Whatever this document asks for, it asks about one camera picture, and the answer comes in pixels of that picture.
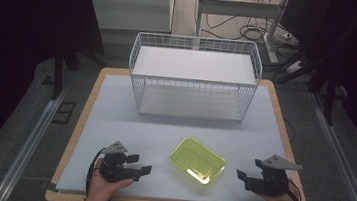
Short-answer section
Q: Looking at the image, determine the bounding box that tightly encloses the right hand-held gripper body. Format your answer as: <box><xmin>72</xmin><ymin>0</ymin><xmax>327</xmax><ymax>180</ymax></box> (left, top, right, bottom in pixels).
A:
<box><xmin>242</xmin><ymin>150</ymin><xmax>305</xmax><ymax>200</ymax></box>

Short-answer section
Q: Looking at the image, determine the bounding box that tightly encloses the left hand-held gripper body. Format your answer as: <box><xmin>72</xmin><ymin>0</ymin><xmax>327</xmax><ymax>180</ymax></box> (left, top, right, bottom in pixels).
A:
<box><xmin>97</xmin><ymin>138</ymin><xmax>146</xmax><ymax>187</ymax></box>

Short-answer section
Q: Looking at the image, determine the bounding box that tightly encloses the yellow-green transparent plastic tray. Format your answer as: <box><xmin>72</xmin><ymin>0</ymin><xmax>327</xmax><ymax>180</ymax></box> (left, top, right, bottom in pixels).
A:
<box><xmin>166</xmin><ymin>134</ymin><xmax>230</xmax><ymax>188</ymax></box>

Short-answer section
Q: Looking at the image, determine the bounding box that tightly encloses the white wire shelf rack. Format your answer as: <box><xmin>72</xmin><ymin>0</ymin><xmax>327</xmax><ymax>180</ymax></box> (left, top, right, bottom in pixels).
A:
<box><xmin>123</xmin><ymin>28</ymin><xmax>267</xmax><ymax>128</ymax></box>

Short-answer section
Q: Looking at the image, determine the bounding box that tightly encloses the person's left hand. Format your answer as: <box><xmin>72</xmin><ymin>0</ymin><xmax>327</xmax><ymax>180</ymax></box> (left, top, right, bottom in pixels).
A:
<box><xmin>84</xmin><ymin>155</ymin><xmax>137</xmax><ymax>201</ymax></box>

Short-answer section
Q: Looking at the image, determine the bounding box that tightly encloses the pale blue table mat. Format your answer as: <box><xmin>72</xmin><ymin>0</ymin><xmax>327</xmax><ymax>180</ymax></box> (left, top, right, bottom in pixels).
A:
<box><xmin>54</xmin><ymin>64</ymin><xmax>298</xmax><ymax>201</ymax></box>

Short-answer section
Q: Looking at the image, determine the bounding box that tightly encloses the black stand leg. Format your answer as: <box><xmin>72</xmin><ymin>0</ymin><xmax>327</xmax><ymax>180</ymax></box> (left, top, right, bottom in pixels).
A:
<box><xmin>271</xmin><ymin>50</ymin><xmax>344</xmax><ymax>127</ymax></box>
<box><xmin>48</xmin><ymin>41</ymin><xmax>110</xmax><ymax>107</ymax></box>

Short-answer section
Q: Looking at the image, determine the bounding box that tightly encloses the white power strip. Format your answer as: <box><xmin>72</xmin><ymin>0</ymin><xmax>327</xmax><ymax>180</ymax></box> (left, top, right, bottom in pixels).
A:
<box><xmin>284</xmin><ymin>59</ymin><xmax>306</xmax><ymax>76</ymax></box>

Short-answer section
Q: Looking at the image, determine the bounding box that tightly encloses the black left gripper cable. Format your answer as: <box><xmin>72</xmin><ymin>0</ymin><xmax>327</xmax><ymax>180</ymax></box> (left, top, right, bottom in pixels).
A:
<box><xmin>84</xmin><ymin>147</ymin><xmax>107</xmax><ymax>199</ymax></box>

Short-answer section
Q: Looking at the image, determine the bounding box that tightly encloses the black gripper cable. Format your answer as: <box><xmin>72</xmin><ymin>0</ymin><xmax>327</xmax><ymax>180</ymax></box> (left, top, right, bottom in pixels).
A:
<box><xmin>285</xmin><ymin>177</ymin><xmax>309</xmax><ymax>201</ymax></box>
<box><xmin>84</xmin><ymin>147</ymin><xmax>107</xmax><ymax>199</ymax></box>

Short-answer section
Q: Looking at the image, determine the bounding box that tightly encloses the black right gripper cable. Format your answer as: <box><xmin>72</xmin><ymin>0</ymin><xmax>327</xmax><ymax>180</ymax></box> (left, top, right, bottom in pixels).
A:
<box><xmin>285</xmin><ymin>177</ymin><xmax>309</xmax><ymax>201</ymax></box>

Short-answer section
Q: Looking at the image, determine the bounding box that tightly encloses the black floor cable bundle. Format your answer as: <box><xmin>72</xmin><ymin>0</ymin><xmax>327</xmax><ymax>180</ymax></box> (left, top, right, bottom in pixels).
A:
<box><xmin>201</xmin><ymin>0</ymin><xmax>307</xmax><ymax>61</ymax></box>

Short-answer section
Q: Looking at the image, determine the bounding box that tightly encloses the white metal desk frame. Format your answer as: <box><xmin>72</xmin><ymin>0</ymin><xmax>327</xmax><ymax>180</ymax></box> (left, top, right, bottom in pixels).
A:
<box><xmin>190</xmin><ymin>0</ymin><xmax>293</xmax><ymax>66</ymax></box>

